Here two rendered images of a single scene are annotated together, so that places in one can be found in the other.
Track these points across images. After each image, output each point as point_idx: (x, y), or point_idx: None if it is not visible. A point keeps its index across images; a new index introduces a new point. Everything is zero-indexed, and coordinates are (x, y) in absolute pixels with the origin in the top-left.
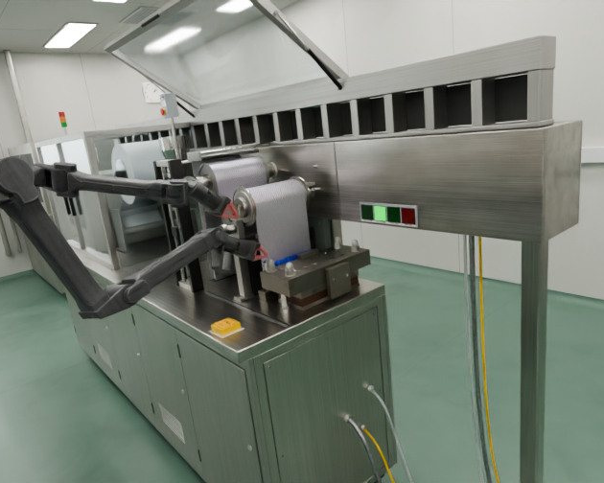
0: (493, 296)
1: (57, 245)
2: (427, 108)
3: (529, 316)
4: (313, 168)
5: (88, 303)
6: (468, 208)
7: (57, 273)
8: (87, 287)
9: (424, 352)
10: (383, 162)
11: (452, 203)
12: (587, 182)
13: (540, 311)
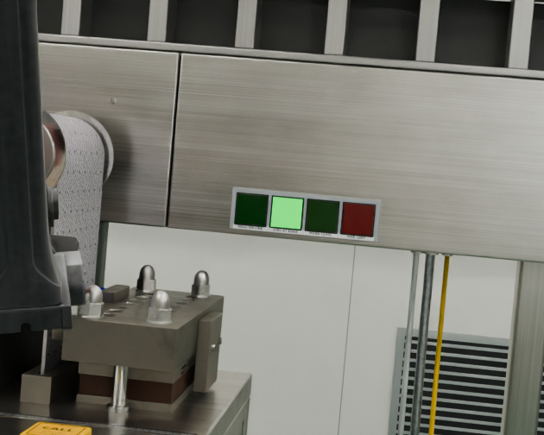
0: None
1: (41, 90)
2: (425, 23)
3: (521, 417)
4: (111, 102)
5: (52, 278)
6: (488, 208)
7: (8, 173)
8: (48, 231)
9: None
10: (312, 110)
11: (457, 198)
12: (308, 258)
13: (539, 406)
